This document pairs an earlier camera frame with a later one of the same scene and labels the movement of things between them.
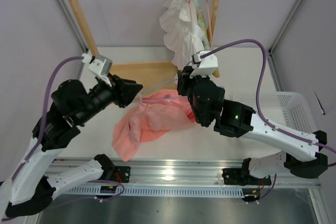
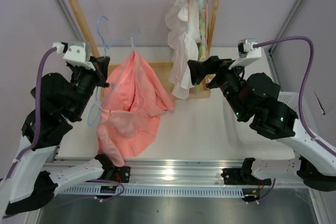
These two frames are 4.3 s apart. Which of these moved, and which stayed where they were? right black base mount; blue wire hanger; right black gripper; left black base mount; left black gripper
Moved: right black gripper; blue wire hanger; left black gripper
Stayed: right black base mount; left black base mount
